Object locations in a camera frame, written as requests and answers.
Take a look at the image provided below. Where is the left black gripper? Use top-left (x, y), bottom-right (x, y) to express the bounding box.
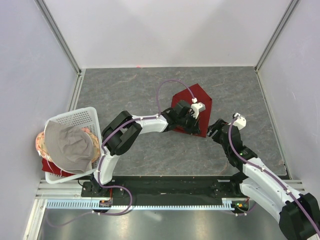
top-left (177, 112), bottom-right (200, 136)

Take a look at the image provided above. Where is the red cloth napkin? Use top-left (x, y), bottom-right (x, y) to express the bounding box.
top-left (171, 83), bottom-right (212, 138)

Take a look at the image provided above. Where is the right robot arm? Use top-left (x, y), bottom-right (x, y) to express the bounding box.
top-left (207, 114), bottom-right (320, 240)

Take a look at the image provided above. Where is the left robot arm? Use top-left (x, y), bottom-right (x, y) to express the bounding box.
top-left (90, 98), bottom-right (206, 197)

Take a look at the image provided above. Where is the white plastic basket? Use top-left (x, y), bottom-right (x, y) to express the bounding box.
top-left (45, 107), bottom-right (102, 184)

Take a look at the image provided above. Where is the red cloth in basket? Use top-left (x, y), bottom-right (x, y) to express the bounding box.
top-left (41, 158), bottom-right (74, 177)

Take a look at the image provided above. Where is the patterned plate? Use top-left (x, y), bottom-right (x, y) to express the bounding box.
top-left (35, 127), bottom-right (101, 163)

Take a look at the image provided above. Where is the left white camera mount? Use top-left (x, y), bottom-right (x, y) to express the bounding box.
top-left (190, 97), bottom-right (206, 119)

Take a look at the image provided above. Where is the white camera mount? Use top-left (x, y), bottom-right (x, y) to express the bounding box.
top-left (190, 97), bottom-right (206, 119)
top-left (232, 112), bottom-right (247, 131)

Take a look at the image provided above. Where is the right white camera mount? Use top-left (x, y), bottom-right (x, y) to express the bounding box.
top-left (232, 112), bottom-right (247, 131)

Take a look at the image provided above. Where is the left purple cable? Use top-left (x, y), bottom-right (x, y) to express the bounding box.
top-left (96, 79), bottom-right (198, 191)

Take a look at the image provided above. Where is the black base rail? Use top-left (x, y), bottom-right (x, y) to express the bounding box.
top-left (81, 173), bottom-right (247, 199)

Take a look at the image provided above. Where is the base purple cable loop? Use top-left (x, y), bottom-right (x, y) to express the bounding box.
top-left (44, 184), bottom-right (136, 228)

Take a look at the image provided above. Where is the right aluminium frame post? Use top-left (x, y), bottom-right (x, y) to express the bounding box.
top-left (254, 0), bottom-right (300, 73)

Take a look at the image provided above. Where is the aluminium frame post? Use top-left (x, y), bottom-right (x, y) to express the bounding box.
top-left (254, 0), bottom-right (300, 73)
top-left (35, 0), bottom-right (82, 75)

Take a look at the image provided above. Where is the white slotted cable duct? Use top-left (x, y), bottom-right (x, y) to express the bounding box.
top-left (46, 198), bottom-right (240, 211)

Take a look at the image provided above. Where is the left aluminium frame post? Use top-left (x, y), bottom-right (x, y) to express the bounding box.
top-left (35, 0), bottom-right (82, 75)

